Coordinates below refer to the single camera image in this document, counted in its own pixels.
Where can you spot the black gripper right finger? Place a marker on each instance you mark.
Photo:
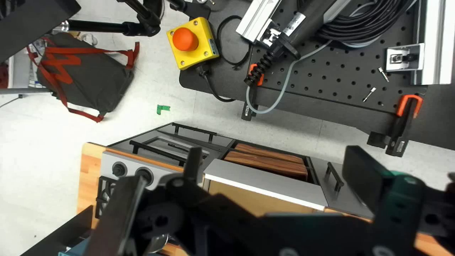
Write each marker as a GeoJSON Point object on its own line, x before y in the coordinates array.
{"type": "Point", "coordinates": [379, 188]}

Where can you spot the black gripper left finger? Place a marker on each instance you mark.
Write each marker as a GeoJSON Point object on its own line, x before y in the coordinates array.
{"type": "Point", "coordinates": [113, 235]}

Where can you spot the toy kitchen wooden counter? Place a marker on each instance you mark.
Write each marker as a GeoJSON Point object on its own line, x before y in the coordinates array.
{"type": "Point", "coordinates": [92, 170]}

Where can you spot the orange black spring clamp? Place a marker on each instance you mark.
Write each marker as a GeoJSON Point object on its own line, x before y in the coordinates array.
{"type": "Point", "coordinates": [396, 140]}
{"type": "Point", "coordinates": [247, 113]}

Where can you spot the white toy stove top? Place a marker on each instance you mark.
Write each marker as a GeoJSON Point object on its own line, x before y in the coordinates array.
{"type": "Point", "coordinates": [162, 151]}

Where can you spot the grey cabinet door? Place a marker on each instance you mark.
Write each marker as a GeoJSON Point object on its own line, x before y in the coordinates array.
{"type": "Point", "coordinates": [336, 190]}

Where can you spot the white toy sink basin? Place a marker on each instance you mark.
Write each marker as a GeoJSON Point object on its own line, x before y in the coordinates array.
{"type": "Point", "coordinates": [267, 184]}

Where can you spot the small green plastic piece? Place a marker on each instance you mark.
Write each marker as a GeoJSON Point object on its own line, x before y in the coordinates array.
{"type": "Point", "coordinates": [163, 109]}

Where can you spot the loose metal screw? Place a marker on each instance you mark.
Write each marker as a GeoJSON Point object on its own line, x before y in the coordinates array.
{"type": "Point", "coordinates": [369, 95]}
{"type": "Point", "coordinates": [383, 73]}

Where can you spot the black and red backpack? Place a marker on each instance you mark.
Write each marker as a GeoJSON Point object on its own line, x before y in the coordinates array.
{"type": "Point", "coordinates": [88, 80]}

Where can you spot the black perforated breadboard table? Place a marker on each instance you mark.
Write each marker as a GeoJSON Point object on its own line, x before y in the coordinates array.
{"type": "Point", "coordinates": [331, 83]}

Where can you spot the yellow emergency stop button box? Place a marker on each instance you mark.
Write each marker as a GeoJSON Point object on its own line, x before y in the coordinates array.
{"type": "Point", "coordinates": [193, 43]}

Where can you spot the aluminium extrusion frame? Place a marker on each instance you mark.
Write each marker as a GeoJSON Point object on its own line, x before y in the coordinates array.
{"type": "Point", "coordinates": [430, 58]}

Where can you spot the black camera tripod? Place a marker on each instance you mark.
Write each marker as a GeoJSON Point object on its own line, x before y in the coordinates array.
{"type": "Point", "coordinates": [149, 21]}

